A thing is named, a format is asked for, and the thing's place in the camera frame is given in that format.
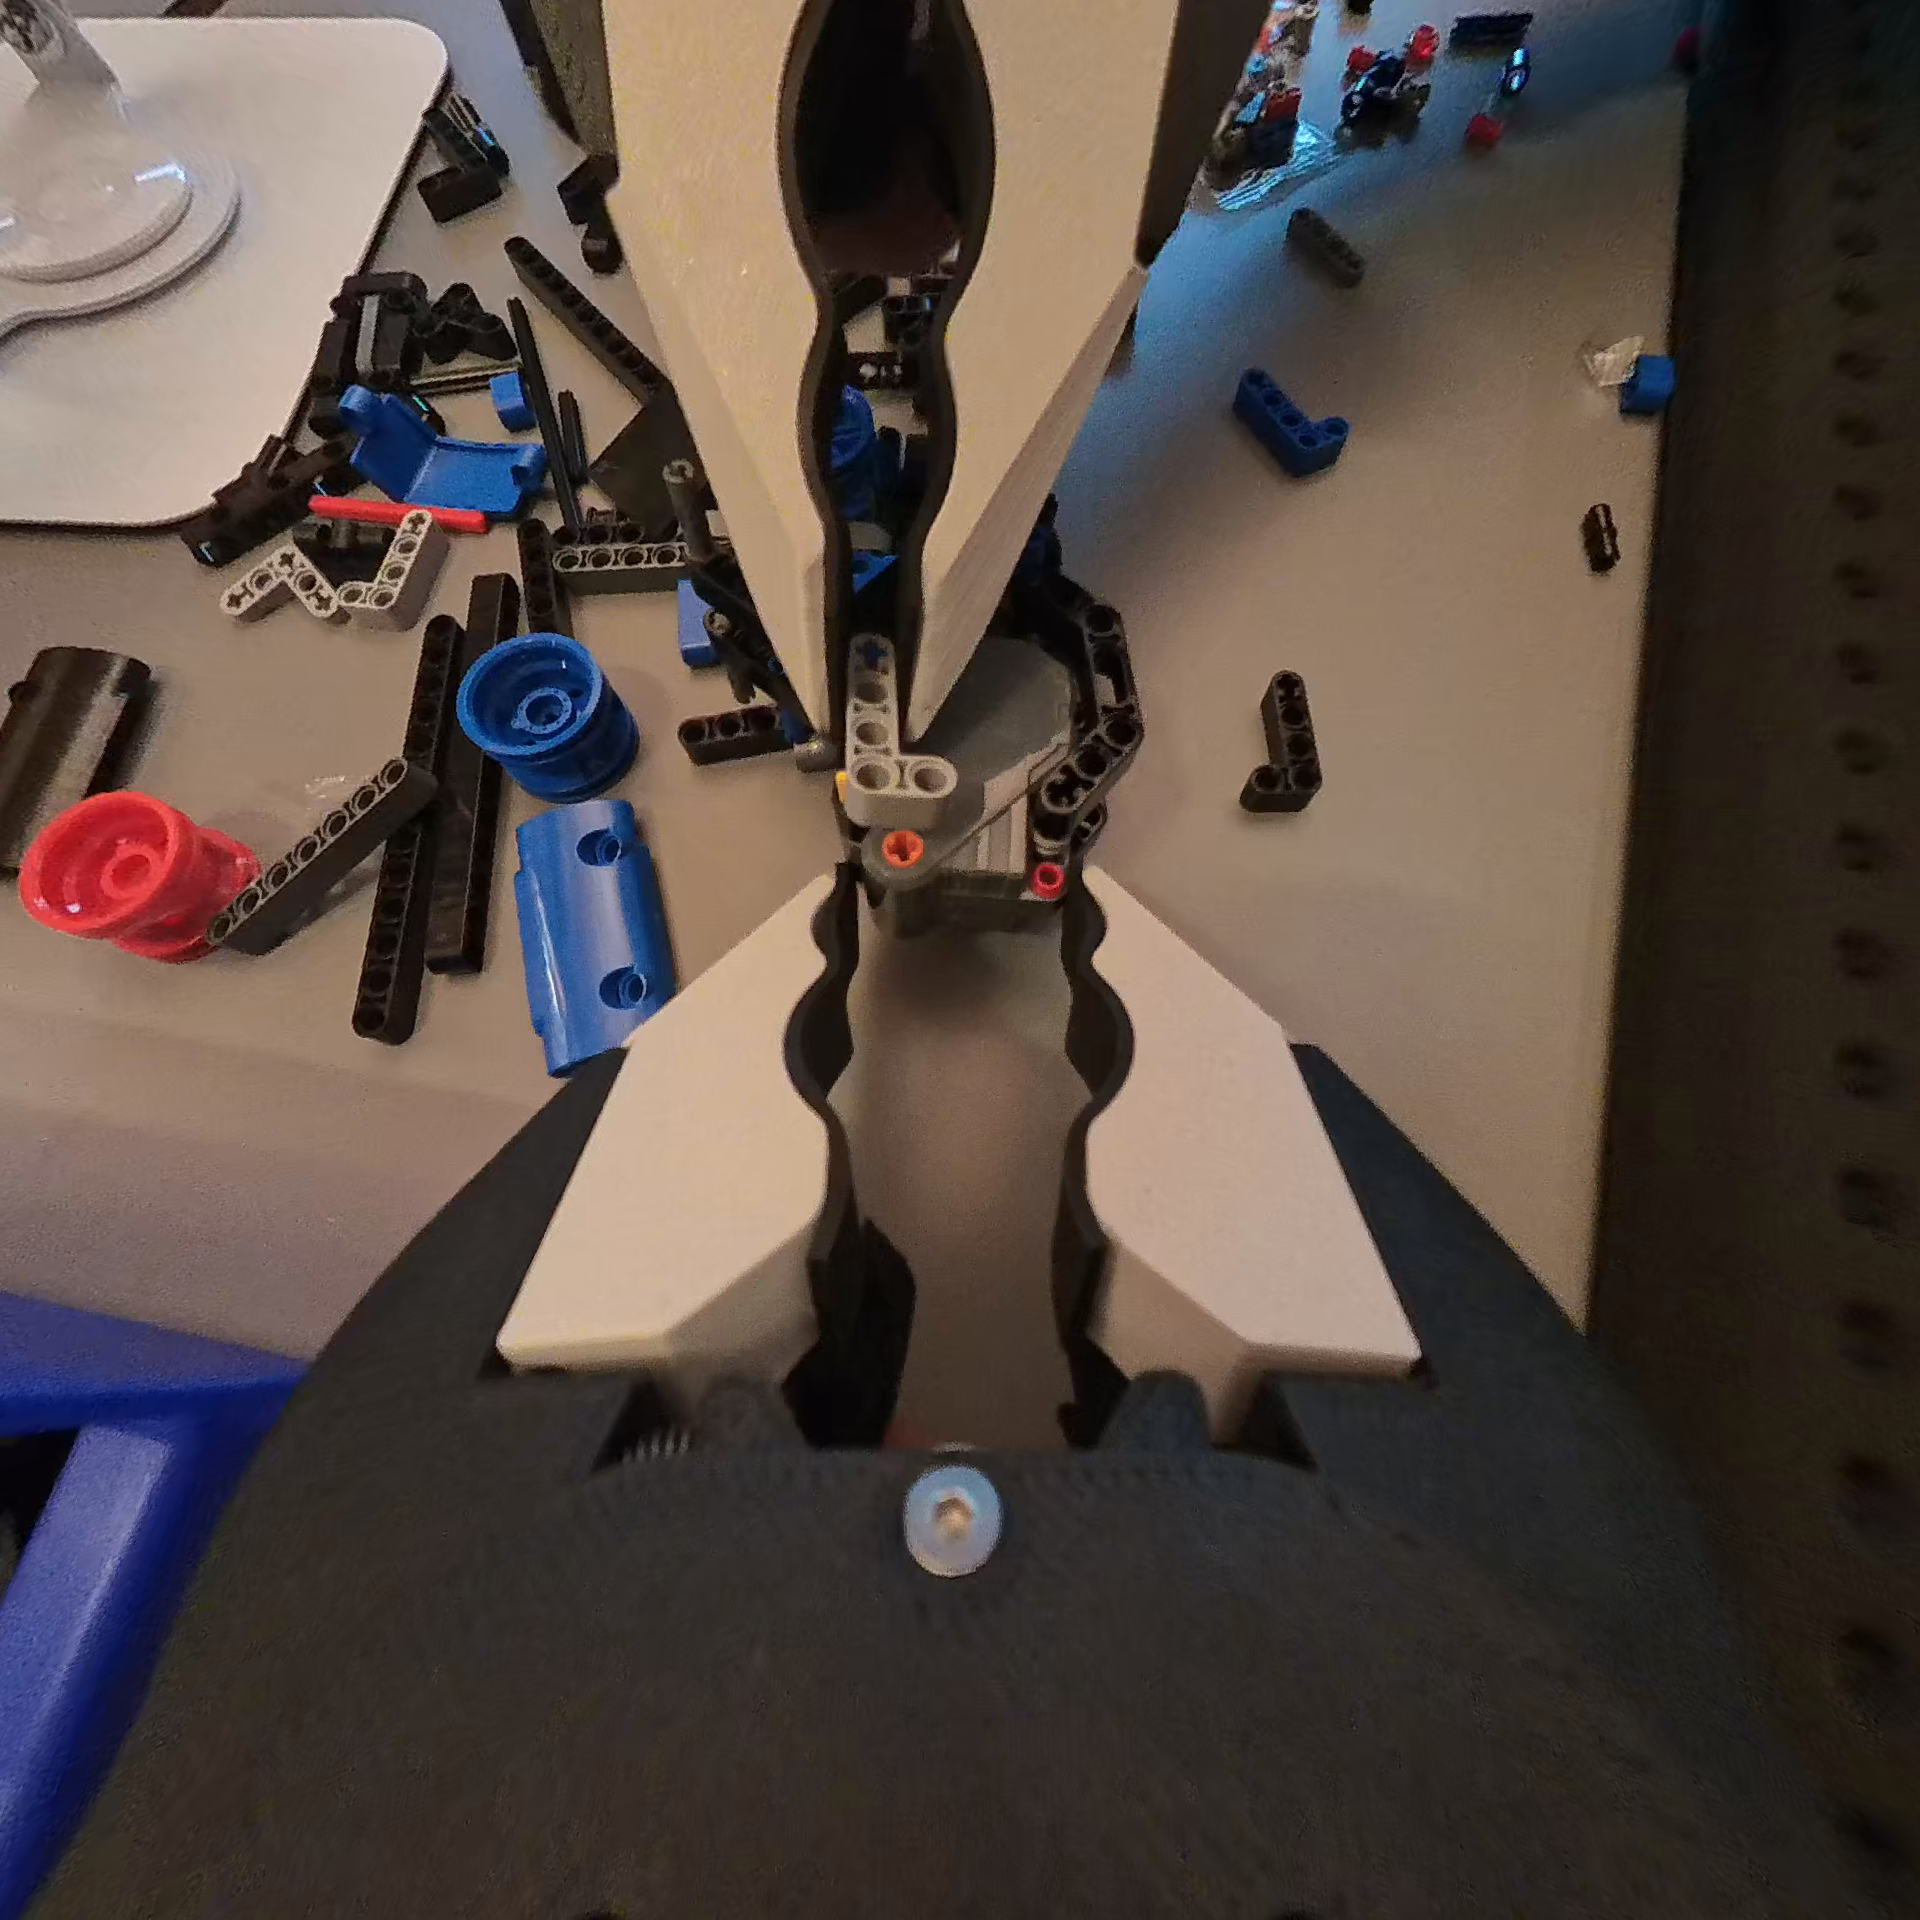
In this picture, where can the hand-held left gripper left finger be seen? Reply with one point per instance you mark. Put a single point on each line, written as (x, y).
(674, 1200)

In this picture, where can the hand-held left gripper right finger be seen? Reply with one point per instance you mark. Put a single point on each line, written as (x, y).
(1245, 1200)

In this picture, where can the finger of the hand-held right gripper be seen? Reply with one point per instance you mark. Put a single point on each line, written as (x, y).
(1073, 224)
(705, 224)

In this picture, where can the blue small L beam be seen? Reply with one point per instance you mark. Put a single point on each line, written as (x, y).
(1289, 428)

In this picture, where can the pile of black beams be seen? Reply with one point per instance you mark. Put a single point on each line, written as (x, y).
(450, 838)

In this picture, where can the light grey L beam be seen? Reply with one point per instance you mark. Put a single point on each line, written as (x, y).
(284, 578)
(874, 720)
(398, 578)

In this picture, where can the black toy chassis assembly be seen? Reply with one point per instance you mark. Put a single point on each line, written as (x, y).
(1036, 720)

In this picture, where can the grey desk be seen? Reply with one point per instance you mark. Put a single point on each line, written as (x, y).
(1425, 931)

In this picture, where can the dark grey short beam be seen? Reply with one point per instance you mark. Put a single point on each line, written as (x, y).
(1329, 248)

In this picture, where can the blue wheel rim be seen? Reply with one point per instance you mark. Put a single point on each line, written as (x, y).
(525, 713)
(854, 435)

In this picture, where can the small blue connector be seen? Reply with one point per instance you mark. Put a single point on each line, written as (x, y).
(512, 401)

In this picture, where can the blue flat panel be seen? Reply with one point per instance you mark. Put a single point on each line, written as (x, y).
(586, 931)
(693, 637)

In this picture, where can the dark grey thin beam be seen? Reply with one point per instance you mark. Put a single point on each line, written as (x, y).
(616, 556)

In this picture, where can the blue hinged panel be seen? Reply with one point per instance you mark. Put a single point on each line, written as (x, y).
(450, 469)

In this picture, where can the red axle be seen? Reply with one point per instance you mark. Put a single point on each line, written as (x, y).
(406, 515)

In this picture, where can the clear plastic scrap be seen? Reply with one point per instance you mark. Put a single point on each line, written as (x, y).
(1606, 360)

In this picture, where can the black small L beam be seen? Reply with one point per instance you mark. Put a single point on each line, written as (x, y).
(1289, 720)

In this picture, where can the book stand with white base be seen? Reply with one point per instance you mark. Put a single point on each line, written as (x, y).
(224, 374)

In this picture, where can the blue small block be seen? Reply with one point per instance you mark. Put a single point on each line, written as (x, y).
(1646, 386)

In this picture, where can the black pin connector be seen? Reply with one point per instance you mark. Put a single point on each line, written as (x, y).
(1602, 537)

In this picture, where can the red wheel rim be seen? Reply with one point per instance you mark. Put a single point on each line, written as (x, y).
(105, 868)

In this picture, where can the blue tagged plastic bin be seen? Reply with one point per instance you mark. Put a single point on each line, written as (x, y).
(90, 1576)

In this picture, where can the black cylindrical panel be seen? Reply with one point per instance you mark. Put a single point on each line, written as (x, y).
(61, 734)

